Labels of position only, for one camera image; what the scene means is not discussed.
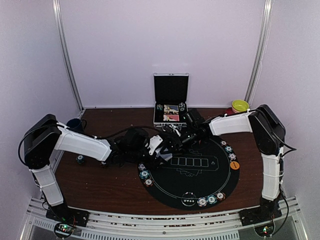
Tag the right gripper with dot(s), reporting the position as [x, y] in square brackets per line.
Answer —
[176, 134]

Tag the blue chip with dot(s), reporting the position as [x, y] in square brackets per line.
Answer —
[141, 167]
[202, 202]
[232, 157]

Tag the green 50 chip stack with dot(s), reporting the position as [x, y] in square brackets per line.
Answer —
[80, 159]

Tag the blue-backed card deck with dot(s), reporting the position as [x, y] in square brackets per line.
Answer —
[163, 156]

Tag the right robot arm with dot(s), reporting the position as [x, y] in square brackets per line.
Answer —
[269, 135]

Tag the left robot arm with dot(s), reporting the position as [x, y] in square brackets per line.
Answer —
[49, 135]

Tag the chips in case right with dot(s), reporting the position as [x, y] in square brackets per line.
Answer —
[182, 107]

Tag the chips in case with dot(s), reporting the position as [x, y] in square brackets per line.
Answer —
[182, 107]
[159, 107]

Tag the card box in case lower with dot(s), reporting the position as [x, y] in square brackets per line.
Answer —
[171, 118]

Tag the card box in case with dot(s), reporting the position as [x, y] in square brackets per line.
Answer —
[171, 108]
[171, 118]

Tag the red saucer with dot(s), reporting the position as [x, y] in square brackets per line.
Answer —
[229, 111]

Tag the card box in case upper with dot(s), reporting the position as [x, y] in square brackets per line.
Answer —
[171, 108]

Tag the yellow-green cup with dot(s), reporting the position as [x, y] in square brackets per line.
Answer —
[239, 106]

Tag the chips in case left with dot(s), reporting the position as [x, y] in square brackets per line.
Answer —
[159, 107]

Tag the round black poker mat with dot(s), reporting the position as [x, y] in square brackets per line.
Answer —
[204, 170]

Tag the aluminium poker case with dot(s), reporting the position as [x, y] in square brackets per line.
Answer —
[170, 89]

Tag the orange big blind button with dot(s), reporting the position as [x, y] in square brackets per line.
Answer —
[234, 165]

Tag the dark blue ceramic mug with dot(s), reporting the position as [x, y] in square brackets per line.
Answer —
[77, 124]

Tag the clear dealer button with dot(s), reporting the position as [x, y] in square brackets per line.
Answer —
[188, 199]

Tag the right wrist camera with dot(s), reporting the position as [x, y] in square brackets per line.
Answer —
[171, 129]

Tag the front aluminium rail base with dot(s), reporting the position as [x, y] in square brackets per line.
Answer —
[223, 225]

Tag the right aluminium frame post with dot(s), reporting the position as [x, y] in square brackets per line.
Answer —
[261, 47]

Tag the aluminium frame post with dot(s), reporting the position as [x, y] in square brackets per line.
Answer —
[261, 47]
[66, 57]

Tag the left aluminium frame post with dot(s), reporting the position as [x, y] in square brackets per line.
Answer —
[66, 57]

